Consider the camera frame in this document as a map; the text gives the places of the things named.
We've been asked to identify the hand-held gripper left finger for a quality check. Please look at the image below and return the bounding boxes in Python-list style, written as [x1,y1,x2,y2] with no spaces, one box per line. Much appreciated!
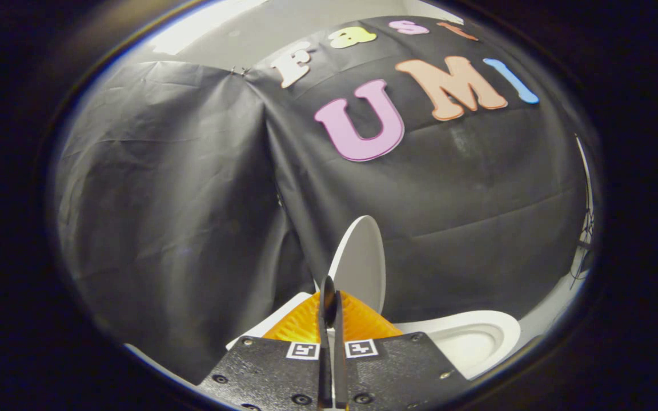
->
[198,276,336,411]

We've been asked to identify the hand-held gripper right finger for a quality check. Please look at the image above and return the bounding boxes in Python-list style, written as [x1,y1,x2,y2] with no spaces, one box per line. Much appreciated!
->
[335,290,472,411]

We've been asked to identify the white toilet lid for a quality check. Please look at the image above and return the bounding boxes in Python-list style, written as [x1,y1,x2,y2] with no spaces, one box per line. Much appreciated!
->
[314,215,387,316]

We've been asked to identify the white toilet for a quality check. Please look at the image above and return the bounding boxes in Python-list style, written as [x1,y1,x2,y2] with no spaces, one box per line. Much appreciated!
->
[226,292,521,381]

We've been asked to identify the black backdrop cloth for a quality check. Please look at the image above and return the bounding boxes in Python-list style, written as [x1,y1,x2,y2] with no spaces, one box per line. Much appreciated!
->
[54,14,599,386]

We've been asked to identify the black light stand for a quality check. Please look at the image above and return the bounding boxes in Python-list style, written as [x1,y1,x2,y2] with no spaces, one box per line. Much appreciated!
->
[570,134,596,289]

